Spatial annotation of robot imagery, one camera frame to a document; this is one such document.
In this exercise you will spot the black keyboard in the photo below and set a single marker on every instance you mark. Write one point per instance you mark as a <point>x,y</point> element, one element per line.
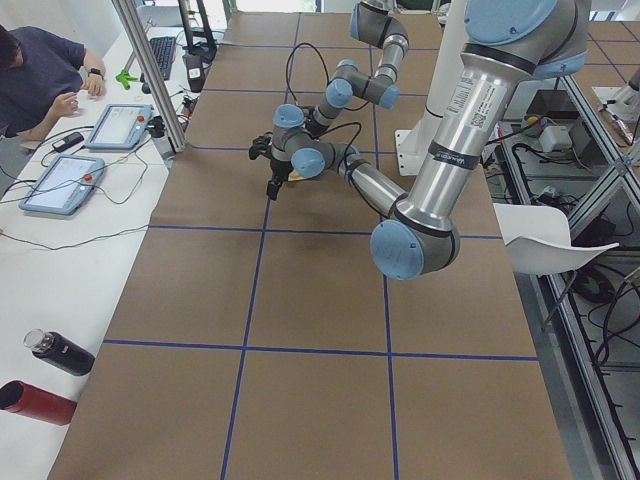
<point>163,49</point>

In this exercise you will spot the aluminium frame post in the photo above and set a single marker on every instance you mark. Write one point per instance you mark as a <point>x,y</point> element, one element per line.
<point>138,38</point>

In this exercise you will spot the black drink bottle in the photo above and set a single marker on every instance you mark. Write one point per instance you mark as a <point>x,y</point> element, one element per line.
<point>58,351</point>

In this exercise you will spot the brown paper table cover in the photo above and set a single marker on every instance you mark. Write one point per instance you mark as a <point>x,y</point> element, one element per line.
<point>257,339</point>

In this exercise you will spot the red drink bottle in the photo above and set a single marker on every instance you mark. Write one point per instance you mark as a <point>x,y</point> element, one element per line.
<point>27,400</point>

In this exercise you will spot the teach pendant tablet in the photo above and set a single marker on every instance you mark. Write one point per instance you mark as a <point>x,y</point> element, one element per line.
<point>65,185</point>
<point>120,127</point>

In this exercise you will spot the near teach pendant tablet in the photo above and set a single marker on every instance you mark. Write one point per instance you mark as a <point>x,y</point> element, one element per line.
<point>65,185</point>

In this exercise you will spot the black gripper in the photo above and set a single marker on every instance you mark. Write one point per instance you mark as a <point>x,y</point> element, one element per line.
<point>277,170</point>

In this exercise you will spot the seated person in navy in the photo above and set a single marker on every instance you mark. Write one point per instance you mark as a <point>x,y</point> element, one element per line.
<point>41,74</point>

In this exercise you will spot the green clamp tool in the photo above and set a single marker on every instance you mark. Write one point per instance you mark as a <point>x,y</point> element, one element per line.
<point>126,79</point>

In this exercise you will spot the cream long-sleeve graphic shirt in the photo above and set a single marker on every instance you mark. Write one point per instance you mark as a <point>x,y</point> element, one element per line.
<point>295,177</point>

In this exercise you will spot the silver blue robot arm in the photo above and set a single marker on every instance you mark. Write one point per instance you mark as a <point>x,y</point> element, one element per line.
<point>508,42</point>
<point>372,23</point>

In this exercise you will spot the far teach pendant tablet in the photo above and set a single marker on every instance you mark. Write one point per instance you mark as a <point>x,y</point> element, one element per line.
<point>120,127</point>

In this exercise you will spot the white plastic chair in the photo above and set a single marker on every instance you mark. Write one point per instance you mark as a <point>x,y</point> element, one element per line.
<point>538,240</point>

